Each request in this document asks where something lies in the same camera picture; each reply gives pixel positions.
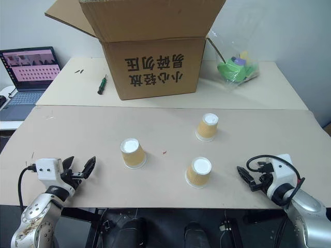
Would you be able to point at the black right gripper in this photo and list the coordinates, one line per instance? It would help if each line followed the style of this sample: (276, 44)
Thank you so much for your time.
(264, 182)

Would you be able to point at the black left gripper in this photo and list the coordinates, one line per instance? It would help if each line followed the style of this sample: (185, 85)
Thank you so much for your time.
(72, 177)

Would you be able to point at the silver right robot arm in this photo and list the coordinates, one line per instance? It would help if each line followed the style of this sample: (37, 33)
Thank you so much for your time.
(310, 206)

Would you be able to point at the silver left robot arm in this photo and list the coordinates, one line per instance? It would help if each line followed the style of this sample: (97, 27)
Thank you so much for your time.
(38, 214)

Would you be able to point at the yellow ribbed paper cup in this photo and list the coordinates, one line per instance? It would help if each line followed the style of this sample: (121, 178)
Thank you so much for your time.
(206, 130)
(133, 157)
(197, 177)

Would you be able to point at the dark rounded shape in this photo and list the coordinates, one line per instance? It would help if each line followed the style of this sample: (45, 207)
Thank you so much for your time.
(195, 236)
(134, 232)

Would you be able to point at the clear bag of green toys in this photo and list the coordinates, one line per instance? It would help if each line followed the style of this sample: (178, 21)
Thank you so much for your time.
(232, 69)

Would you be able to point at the grey open laptop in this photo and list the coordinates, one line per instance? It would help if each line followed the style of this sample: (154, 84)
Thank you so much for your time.
(31, 67)

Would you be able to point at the brown printed cardboard box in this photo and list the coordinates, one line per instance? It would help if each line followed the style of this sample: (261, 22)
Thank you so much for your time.
(155, 72)

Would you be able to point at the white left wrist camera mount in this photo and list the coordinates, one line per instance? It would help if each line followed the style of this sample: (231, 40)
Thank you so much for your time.
(47, 170)

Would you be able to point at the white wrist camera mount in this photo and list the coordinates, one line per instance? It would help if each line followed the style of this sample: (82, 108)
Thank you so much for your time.
(47, 170)
(283, 168)

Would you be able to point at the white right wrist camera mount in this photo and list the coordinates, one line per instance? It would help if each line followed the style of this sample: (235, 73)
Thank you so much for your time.
(283, 168)

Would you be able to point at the black metal table frame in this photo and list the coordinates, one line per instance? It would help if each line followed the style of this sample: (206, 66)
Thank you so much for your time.
(91, 232)

